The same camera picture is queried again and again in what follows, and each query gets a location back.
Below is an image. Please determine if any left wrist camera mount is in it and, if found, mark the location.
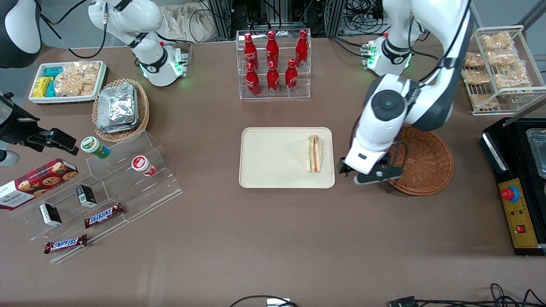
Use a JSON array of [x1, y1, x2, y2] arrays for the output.
[[353, 164, 404, 185]]

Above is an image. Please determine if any red cola bottle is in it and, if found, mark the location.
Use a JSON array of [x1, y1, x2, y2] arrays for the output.
[[244, 33, 259, 70], [285, 59, 299, 94], [266, 31, 279, 67], [295, 30, 309, 68], [267, 61, 281, 96], [246, 63, 260, 97]]

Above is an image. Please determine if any clear plastic container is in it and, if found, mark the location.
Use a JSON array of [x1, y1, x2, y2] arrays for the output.
[[527, 128, 546, 179]]

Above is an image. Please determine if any white wire rack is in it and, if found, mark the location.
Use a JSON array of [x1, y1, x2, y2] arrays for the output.
[[462, 26, 546, 116]]

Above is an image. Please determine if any clear bag of fried snack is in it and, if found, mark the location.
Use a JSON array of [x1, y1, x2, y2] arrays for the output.
[[465, 52, 485, 69], [463, 69, 491, 86], [486, 49, 520, 67], [481, 33, 515, 51], [493, 64, 532, 88], [469, 93, 500, 110]]

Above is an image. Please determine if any black control box yellow panel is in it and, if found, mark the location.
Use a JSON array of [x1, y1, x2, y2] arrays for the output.
[[481, 117, 546, 257]]

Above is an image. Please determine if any green lid snack cup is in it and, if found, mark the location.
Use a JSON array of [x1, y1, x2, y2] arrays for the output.
[[81, 136, 110, 160]]

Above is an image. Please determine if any black looped cable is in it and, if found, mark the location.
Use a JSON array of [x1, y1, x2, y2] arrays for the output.
[[229, 295, 300, 307]]

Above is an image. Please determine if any yellow snack pack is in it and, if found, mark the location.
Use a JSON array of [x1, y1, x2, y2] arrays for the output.
[[33, 77, 54, 98]]

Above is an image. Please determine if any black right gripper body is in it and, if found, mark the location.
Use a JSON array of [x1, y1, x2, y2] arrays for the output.
[[0, 92, 41, 146]]

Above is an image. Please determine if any red tartan cookie box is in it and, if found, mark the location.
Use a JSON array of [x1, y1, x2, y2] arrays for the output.
[[0, 158, 79, 211]]

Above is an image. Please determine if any clear bag of crackers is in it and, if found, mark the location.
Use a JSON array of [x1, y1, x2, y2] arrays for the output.
[[54, 61, 101, 97]]

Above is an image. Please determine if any Snickers chocolate bar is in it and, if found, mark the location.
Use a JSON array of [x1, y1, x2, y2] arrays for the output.
[[44, 234, 89, 255], [84, 203, 125, 229]]

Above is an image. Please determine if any triangular sandwich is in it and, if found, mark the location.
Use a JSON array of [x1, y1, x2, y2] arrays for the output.
[[306, 135, 324, 174]]

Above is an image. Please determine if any black cable bundle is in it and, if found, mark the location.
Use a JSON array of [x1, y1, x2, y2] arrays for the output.
[[416, 283, 546, 307]]

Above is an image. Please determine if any beige plastic tray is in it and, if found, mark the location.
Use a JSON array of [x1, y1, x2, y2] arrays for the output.
[[239, 127, 336, 189]]

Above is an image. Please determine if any clear acrylic stepped display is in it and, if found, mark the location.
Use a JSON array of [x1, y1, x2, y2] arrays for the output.
[[11, 130, 184, 264]]

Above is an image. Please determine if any aluminium frame post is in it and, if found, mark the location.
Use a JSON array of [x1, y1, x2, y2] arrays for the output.
[[209, 0, 233, 41], [324, 0, 346, 37]]

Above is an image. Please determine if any red lid snack cup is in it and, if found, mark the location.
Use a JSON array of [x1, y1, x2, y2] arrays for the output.
[[131, 155, 157, 177]]

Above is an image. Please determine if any round brown wicker basket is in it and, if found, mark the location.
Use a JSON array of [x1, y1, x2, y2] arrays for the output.
[[386, 124, 454, 196]]

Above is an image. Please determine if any stack of silver foil packs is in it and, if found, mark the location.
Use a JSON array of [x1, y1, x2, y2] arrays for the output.
[[97, 83, 139, 134]]

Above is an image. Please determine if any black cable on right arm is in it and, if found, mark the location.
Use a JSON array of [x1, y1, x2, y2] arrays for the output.
[[39, 0, 108, 60]]

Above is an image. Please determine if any light oval wicker basket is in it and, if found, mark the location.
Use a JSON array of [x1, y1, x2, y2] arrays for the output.
[[92, 78, 150, 143]]

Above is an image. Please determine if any beige cloth bag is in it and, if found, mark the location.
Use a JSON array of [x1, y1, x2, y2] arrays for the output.
[[160, 2, 219, 43]]

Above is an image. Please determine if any small black white box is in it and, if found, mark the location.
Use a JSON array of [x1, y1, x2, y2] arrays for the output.
[[39, 203, 63, 227], [76, 184, 98, 209]]

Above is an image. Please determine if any clear acrylic bottle rack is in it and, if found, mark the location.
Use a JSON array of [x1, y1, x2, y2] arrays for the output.
[[236, 29, 312, 100]]

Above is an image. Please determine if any tangle of black cables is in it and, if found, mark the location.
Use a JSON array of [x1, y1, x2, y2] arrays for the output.
[[346, 0, 389, 35]]

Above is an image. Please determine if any white rectangular snack tray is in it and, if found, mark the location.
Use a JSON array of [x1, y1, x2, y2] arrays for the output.
[[29, 61, 107, 105]]

